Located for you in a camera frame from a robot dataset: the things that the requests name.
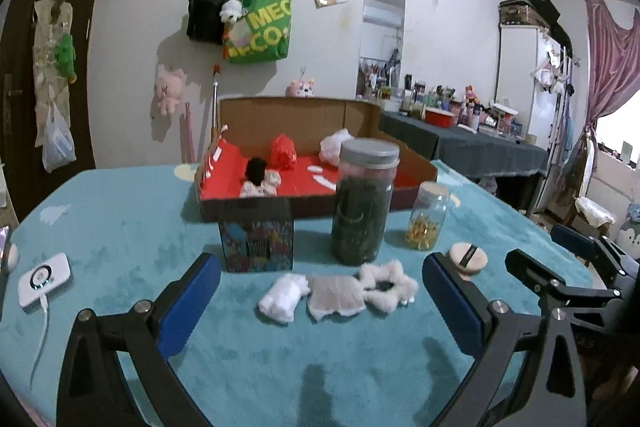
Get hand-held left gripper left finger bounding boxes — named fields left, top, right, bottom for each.
left=57, top=253, right=221, bottom=427

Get side table dark cloth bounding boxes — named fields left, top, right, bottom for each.
left=379, top=109, right=550, bottom=212

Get large glass jar metal lid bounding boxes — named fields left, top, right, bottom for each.
left=331, top=138, right=401, bottom=266

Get green plush toy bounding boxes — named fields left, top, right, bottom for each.
left=54, top=34, right=77, bottom=82

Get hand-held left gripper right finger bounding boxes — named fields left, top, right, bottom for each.
left=422, top=253, right=587, bottom=427

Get dark wooden door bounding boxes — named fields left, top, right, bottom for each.
left=0, top=0, right=119, bottom=218

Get cardboard box red lining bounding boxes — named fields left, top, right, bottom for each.
left=194, top=96, right=439, bottom=224

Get group of cosmetic bottles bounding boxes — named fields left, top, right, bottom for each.
left=357, top=74, right=538, bottom=144

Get white tissue sheet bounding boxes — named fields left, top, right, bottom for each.
left=306, top=274, right=368, bottom=322

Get white bag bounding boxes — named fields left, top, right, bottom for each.
left=575, top=197, right=617, bottom=229

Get white refrigerator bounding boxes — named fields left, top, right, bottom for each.
left=495, top=22, right=572, bottom=145

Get white cable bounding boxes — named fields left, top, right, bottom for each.
left=29, top=297, right=52, bottom=389

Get white cloth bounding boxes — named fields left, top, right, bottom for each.
left=257, top=274, right=312, bottom=324

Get colourful printed tin box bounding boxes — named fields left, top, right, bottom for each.
left=219, top=197, right=295, bottom=274

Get metal door handle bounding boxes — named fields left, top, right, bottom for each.
left=2, top=74, right=23, bottom=118

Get red basin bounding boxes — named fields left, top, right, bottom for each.
left=424, top=108, right=457, bottom=128

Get white fluffy hair clip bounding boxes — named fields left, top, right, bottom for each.
left=357, top=259, right=419, bottom=313

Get wall mirror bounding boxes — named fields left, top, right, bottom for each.
left=356, top=0, right=406, bottom=100

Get cream lace scrunchie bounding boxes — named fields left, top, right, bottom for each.
left=239, top=172, right=281, bottom=198

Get white portable device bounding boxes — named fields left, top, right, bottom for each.
left=17, top=253, right=71, bottom=310

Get patterned suitcase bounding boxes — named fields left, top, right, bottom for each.
left=498, top=0, right=562, bottom=28

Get small jar gold clips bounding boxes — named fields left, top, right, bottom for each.
left=405, top=181, right=450, bottom=252

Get beige powder puff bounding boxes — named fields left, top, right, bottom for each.
left=449, top=243, right=489, bottom=280

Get hanging fabric organizer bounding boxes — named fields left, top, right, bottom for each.
left=32, top=0, right=77, bottom=108

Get white mesh bath pouf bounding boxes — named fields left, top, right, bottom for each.
left=320, top=129, right=354, bottom=165

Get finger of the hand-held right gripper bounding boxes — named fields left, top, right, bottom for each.
left=551, top=225, right=640, bottom=279
left=505, top=249, right=640, bottom=333

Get pink white plush toy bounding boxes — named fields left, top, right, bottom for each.
left=286, top=78, right=317, bottom=98

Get coral foam mesh sleeve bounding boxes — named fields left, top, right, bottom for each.
left=270, top=134, right=297, bottom=170

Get white plush keychain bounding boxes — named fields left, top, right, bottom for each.
left=220, top=0, right=245, bottom=25

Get black scrunchie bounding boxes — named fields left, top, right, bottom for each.
left=244, top=158, right=269, bottom=185

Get pink curtain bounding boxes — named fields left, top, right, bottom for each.
left=550, top=0, right=640, bottom=212

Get green tote bag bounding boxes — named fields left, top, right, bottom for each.
left=222, top=0, right=293, bottom=65

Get black bag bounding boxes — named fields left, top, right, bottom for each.
left=186, top=0, right=235, bottom=44

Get clear plastic bag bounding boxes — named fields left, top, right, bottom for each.
left=42, top=104, right=77, bottom=172

